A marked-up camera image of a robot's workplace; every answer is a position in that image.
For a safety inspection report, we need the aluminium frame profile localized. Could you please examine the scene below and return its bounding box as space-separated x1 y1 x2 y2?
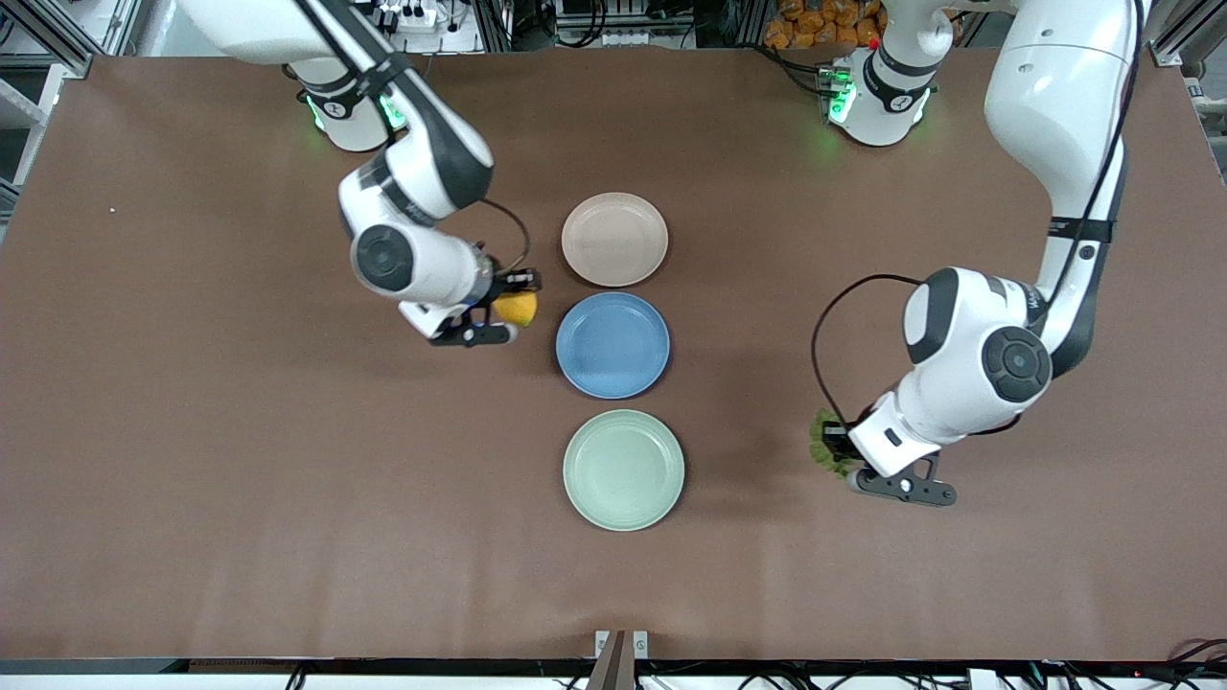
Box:
0 0 97 80
1147 0 1227 68

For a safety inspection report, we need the bag of orange items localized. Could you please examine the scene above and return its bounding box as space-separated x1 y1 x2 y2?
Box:
764 0 888 51

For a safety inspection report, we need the pale green plate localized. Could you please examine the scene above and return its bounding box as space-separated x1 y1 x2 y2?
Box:
562 409 686 533

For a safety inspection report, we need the blue plate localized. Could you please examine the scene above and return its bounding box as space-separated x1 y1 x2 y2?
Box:
555 291 672 401

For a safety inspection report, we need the green lettuce leaf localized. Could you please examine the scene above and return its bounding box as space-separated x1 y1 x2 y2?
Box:
808 408 859 477

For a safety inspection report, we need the yellow lemon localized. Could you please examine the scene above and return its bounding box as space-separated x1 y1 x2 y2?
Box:
494 290 539 328

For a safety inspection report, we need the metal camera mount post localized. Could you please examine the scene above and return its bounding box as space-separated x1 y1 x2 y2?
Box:
587 630 650 690

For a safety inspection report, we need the white power strip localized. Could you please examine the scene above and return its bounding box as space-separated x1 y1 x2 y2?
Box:
376 3 444 35

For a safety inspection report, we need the black base cable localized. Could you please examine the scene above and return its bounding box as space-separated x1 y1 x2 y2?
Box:
740 42 833 97

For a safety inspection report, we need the beige plate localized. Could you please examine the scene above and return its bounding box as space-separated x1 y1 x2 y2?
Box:
561 192 670 288

